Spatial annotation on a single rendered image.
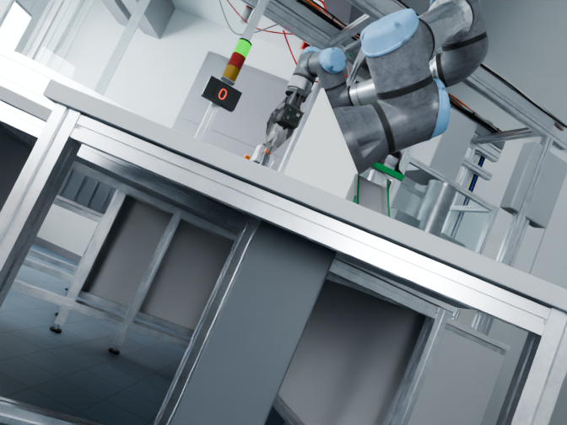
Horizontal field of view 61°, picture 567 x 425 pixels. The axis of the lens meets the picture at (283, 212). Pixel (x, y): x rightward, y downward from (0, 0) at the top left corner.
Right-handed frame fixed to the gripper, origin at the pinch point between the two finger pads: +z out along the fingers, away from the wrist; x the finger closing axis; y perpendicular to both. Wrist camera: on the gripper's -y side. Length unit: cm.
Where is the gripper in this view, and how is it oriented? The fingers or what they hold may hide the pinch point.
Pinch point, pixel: (269, 148)
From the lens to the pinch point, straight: 155.6
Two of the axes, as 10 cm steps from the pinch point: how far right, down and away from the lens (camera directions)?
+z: -4.0, 9.1, -1.2
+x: 8.4, 4.1, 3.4
